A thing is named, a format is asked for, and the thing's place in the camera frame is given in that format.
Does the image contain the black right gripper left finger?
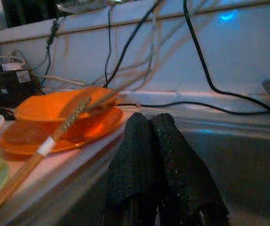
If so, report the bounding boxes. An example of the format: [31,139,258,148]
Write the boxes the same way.
[104,112,167,226]

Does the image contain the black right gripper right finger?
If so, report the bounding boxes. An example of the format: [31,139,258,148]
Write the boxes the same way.
[150,113,231,226]

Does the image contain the stainless steel sink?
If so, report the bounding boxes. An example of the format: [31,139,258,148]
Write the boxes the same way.
[55,114,270,226]

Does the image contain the wooden chopstick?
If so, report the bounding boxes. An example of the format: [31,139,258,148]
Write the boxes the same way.
[87,85,132,112]

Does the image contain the orange plastic plate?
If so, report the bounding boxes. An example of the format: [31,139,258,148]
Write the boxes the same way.
[0,107,124,156]

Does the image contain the orange plastic bowl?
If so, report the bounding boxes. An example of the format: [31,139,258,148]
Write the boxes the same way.
[14,86,118,122]

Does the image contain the black plug box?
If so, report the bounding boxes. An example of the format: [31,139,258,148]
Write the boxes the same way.
[0,63,45,109]

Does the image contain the shiny metal dish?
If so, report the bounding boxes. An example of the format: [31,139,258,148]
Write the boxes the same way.
[56,0,130,14]

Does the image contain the dark ribbed box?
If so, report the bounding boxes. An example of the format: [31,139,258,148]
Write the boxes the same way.
[1,0,64,28]

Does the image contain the black counter cable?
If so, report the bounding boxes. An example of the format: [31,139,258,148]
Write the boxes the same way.
[115,100,270,116]

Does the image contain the white counter cable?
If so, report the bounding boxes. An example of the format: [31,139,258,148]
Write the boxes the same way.
[35,74,87,86]

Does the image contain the thick black wall cable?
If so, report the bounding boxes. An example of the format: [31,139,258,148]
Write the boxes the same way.
[183,0,270,116]

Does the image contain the white wall cable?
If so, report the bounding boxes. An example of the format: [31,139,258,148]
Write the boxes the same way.
[118,9,159,95]

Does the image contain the thin black wall cable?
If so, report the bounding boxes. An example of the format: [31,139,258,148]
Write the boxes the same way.
[103,0,160,88]

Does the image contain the knotted black hanging cable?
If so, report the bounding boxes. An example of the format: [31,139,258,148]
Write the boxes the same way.
[40,17,65,85]

